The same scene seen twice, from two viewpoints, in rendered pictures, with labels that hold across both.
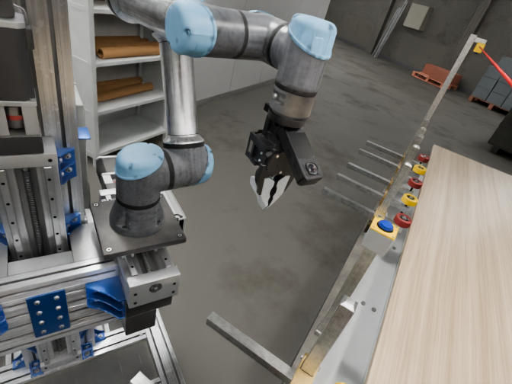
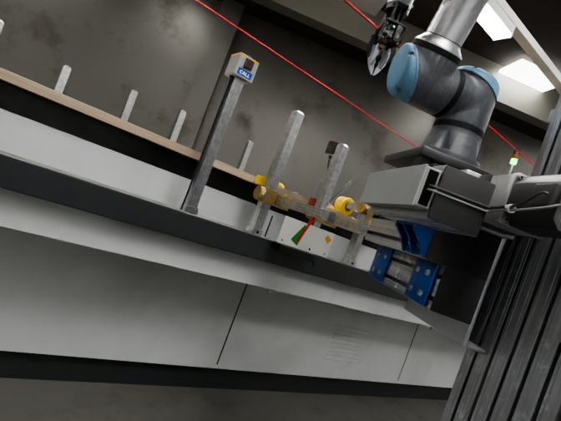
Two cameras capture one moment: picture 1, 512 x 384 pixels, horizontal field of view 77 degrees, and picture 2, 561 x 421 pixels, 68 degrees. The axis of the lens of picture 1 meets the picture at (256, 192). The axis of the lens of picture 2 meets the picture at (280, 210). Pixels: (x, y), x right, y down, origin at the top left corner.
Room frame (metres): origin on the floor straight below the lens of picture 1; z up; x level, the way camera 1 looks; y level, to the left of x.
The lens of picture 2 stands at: (1.71, 0.56, 0.79)
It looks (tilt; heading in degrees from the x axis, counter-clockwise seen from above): 1 degrees up; 212
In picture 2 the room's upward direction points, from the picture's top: 21 degrees clockwise
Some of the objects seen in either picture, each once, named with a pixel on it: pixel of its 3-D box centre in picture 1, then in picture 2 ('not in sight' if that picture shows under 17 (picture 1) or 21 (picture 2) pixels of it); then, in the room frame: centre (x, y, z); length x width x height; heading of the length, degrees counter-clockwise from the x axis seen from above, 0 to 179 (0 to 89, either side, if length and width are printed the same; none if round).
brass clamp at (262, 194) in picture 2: (302, 379); (271, 198); (0.49, -0.26, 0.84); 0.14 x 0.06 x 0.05; 158
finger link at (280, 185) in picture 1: (270, 185); (374, 58); (0.58, -0.03, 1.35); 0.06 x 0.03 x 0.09; 40
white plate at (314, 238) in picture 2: not in sight; (307, 237); (0.31, -0.17, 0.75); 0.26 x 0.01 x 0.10; 158
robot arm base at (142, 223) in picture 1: (138, 206); (451, 148); (0.70, 0.31, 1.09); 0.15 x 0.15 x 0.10
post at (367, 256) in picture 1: (344, 293); (212, 145); (0.75, -0.37, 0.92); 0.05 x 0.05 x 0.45; 68
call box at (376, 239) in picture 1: (379, 237); (240, 69); (0.75, -0.37, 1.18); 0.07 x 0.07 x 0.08; 68
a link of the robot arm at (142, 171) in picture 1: (142, 172); (465, 101); (0.70, 0.31, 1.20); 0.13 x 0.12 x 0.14; 137
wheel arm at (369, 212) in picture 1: (360, 209); not in sight; (1.43, -0.55, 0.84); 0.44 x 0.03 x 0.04; 68
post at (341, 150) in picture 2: not in sight; (322, 202); (0.28, -0.18, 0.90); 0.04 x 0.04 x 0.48; 68
